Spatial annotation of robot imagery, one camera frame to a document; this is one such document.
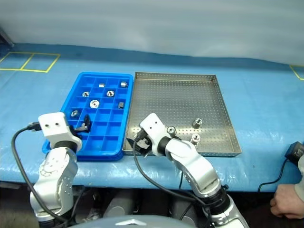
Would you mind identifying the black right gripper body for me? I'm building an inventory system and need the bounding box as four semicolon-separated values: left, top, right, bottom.
133;129;153;156

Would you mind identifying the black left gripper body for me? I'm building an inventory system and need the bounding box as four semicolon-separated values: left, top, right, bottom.
68;125;83;143

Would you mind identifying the blue compartment tray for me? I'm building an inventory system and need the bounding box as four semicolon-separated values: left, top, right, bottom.
42;72;134;162

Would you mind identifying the perforated steel tray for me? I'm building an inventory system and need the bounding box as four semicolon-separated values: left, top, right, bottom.
122;72;243;158

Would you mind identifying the bystander bare hand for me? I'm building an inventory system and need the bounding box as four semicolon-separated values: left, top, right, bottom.
270;184;304;219

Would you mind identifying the grey rounded cylinder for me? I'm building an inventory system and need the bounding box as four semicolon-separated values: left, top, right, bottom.
103;189;140;218
169;199;199;223

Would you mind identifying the grey rounded robot torso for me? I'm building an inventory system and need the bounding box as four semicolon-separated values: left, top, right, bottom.
77;214;199;228

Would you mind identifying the blue plastic table cover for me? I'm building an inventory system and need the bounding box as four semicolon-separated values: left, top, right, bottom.
0;42;304;193

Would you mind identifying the black power adapter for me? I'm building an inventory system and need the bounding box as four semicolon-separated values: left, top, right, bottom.
284;141;304;165

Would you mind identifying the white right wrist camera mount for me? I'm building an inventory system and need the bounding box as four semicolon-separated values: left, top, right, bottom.
139;113;172;157

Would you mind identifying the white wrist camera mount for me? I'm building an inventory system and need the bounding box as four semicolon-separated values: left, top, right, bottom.
38;112;83;148
139;113;172;157

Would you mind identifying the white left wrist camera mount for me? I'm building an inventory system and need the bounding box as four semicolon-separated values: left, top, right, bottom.
38;112;83;148

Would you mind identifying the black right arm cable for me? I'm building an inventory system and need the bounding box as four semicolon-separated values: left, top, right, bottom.
132;139;216;216

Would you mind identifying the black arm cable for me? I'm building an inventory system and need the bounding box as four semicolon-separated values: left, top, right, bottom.
11;121;69;228
132;139;216;216

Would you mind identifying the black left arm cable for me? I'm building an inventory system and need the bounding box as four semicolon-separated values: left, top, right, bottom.
11;121;69;228

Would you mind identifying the dark metal frame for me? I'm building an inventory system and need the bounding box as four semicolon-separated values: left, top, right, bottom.
0;26;15;48

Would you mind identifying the black adapter cable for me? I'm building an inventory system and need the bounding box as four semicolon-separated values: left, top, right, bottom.
258;158;289;193

